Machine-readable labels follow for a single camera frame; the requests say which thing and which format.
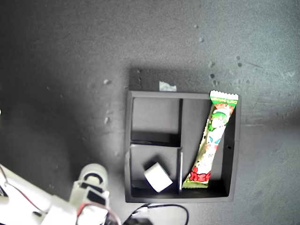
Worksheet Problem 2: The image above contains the black camera cable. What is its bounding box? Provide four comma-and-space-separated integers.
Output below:
127, 203, 189, 225

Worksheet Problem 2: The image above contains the white tape roll green core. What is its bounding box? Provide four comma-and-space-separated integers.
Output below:
143, 162, 173, 193

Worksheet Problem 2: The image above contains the red gripper motor wire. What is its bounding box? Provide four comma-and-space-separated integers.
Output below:
76, 202, 122, 225

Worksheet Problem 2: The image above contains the black compartment tray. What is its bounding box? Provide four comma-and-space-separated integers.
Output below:
125, 90, 242, 203

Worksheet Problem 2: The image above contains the green cartoon snack bar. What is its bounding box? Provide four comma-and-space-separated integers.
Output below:
181, 90, 240, 189

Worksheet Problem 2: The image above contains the white tape scrap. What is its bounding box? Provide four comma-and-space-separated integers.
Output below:
159, 81, 177, 91

